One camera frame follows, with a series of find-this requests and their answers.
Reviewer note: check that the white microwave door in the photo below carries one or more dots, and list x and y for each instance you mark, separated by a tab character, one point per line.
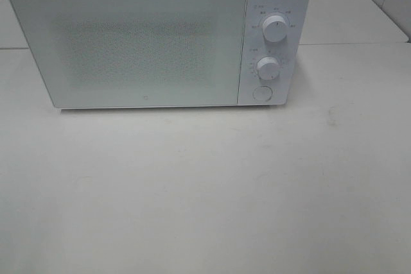
135	53

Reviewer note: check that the white microwave knob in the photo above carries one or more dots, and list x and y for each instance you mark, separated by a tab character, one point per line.
274	27
268	68

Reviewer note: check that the white microwave oven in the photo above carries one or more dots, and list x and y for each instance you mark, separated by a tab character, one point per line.
255	47

